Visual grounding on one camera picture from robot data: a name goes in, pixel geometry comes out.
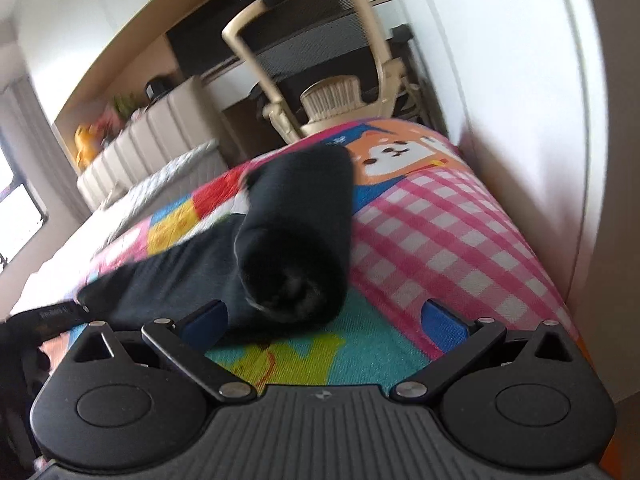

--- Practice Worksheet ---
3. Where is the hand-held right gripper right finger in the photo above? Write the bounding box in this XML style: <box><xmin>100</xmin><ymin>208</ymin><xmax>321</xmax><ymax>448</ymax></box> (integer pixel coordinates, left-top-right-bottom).
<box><xmin>390</xmin><ymin>300</ymin><xmax>577</xmax><ymax>404</ymax></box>

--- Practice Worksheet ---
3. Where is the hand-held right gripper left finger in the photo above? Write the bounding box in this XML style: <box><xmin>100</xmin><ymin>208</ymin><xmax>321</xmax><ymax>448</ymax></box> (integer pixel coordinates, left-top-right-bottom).
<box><xmin>65</xmin><ymin>300</ymin><xmax>256</xmax><ymax>404</ymax></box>

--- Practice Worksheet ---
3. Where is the black garment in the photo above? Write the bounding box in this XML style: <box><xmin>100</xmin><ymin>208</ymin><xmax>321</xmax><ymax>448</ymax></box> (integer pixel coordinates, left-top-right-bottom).
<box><xmin>80</xmin><ymin>144</ymin><xmax>357</xmax><ymax>347</ymax></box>

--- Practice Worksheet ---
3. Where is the white bed sheet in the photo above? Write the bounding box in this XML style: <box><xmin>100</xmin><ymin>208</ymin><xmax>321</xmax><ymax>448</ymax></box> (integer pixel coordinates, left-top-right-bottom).
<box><xmin>9</xmin><ymin>199</ymin><xmax>151</xmax><ymax>317</ymax></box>

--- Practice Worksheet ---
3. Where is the colourful printed blanket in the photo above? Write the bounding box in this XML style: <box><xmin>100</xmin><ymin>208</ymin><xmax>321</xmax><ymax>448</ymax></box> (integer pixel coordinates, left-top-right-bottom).
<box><xmin>10</xmin><ymin>117</ymin><xmax>582</xmax><ymax>397</ymax></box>

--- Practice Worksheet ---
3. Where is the dark framed window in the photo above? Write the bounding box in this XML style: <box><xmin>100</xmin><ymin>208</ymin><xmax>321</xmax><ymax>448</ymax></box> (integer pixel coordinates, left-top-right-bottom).
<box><xmin>0</xmin><ymin>125</ymin><xmax>49</xmax><ymax>272</ymax></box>

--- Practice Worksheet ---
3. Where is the white quilted bedding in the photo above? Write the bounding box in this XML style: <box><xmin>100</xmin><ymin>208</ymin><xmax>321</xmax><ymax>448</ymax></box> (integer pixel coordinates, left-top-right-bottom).
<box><xmin>100</xmin><ymin>139</ymin><xmax>222</xmax><ymax>217</ymax></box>

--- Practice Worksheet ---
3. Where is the yellow plush toy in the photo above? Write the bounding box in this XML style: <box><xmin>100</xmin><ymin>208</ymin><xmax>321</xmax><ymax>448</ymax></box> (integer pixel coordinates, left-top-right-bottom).
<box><xmin>74</xmin><ymin>124</ymin><xmax>102</xmax><ymax>171</ymax></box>

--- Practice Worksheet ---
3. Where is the grey curtain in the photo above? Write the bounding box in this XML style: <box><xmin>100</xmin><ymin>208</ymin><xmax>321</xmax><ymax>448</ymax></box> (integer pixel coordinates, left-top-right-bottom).
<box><xmin>9</xmin><ymin>77</ymin><xmax>97</xmax><ymax>217</ymax></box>

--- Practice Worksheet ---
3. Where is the beige padded headboard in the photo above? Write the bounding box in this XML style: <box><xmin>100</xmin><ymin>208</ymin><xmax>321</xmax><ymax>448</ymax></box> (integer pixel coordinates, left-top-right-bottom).
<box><xmin>76</xmin><ymin>76</ymin><xmax>227</xmax><ymax>211</ymax></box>

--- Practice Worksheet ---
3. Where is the green potted plant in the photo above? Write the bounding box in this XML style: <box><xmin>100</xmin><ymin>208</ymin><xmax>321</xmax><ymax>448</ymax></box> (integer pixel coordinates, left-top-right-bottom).
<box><xmin>112</xmin><ymin>92</ymin><xmax>147</xmax><ymax>122</ymax></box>

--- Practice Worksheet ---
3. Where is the beige office chair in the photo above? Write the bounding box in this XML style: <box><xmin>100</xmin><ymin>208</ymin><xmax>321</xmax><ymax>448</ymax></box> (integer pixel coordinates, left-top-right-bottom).
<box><xmin>222</xmin><ymin>0</ymin><xmax>422</xmax><ymax>144</ymax></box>

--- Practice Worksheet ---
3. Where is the wooden shelf unit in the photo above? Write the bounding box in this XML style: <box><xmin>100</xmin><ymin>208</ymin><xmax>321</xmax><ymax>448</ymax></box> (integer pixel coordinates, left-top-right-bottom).
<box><xmin>52</xmin><ymin>0</ymin><xmax>416</xmax><ymax>161</ymax></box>

